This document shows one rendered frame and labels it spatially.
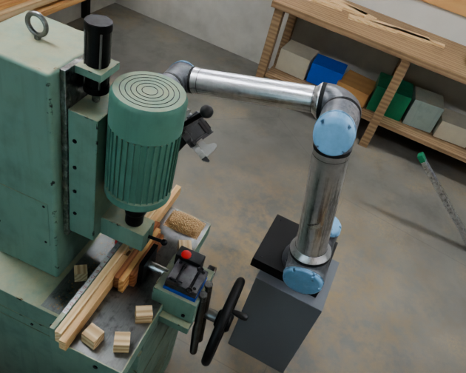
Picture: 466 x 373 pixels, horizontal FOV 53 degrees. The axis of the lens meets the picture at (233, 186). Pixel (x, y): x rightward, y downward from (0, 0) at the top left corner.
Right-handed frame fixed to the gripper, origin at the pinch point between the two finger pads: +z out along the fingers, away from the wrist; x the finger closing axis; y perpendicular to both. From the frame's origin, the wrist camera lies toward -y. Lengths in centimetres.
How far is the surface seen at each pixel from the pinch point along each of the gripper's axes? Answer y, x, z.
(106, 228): -34.1, 6.6, -8.1
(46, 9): -20, -89, -243
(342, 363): -6, 151, -67
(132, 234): -28.5, 11.5, -3.4
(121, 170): -17.3, -7.0, 12.2
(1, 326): -85, 16, -27
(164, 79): 3.8, -17.5, 10.8
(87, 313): -49, 18, 6
